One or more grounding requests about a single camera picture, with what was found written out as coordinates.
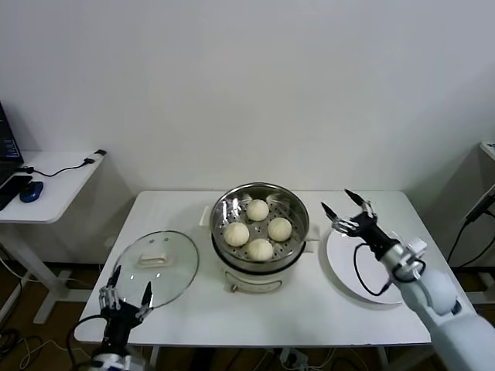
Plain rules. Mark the white round plate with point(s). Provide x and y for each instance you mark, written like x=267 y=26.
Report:
x=340 y=266

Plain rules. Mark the glass pot lid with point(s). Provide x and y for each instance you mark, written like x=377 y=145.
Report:
x=178 y=251

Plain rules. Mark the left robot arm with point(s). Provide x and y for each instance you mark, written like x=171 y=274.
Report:
x=112 y=359

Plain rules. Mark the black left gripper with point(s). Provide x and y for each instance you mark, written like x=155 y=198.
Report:
x=120 y=315

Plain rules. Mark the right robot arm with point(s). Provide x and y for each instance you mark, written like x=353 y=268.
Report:
x=437 y=293

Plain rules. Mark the black laptop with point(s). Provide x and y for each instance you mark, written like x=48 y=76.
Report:
x=7 y=154

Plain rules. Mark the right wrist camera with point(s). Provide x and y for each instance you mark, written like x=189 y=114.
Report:
x=415 y=247

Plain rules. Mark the white power strip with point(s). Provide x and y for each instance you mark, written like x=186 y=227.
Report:
x=294 y=356

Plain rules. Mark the white side desk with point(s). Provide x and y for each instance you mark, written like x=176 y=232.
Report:
x=58 y=193

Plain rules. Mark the stainless steel steamer basket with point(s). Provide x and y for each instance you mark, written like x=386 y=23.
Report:
x=298 y=216

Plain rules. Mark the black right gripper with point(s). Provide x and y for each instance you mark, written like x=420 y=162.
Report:
x=367 y=229

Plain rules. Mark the blue computer mouse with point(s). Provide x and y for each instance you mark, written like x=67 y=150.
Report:
x=31 y=192

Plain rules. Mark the white steamed baozi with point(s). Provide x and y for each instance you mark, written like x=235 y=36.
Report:
x=236 y=233
x=257 y=210
x=260 y=249
x=279 y=229

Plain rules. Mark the cream electric cooking pot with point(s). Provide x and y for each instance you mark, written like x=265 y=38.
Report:
x=255 y=279

